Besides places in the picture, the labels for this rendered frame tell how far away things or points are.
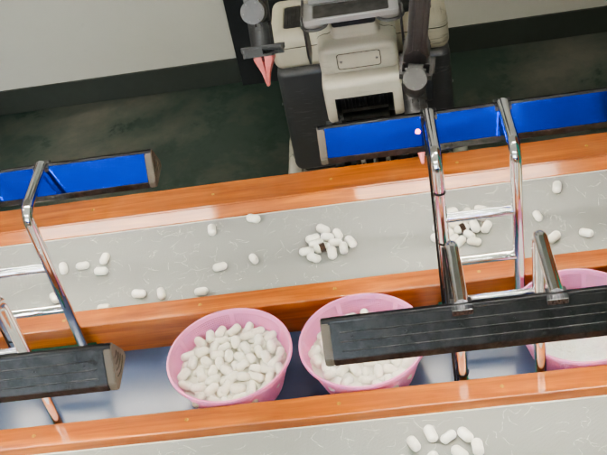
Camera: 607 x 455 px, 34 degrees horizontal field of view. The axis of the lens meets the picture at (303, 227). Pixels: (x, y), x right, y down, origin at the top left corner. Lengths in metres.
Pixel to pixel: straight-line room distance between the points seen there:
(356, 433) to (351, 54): 1.21
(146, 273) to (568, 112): 1.03
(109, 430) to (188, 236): 0.62
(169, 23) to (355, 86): 1.72
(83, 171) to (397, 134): 0.66
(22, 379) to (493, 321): 0.79
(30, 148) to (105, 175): 2.33
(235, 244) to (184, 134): 1.86
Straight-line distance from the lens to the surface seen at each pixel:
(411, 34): 2.34
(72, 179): 2.16
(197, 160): 4.04
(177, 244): 2.44
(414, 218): 2.36
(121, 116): 4.46
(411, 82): 2.35
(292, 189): 2.48
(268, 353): 2.11
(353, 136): 2.05
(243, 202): 2.47
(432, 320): 1.61
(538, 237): 1.71
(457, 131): 2.05
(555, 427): 1.92
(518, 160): 1.94
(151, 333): 2.26
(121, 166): 2.12
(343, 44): 2.78
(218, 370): 2.12
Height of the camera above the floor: 2.25
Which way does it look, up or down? 39 degrees down
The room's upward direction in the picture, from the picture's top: 12 degrees counter-clockwise
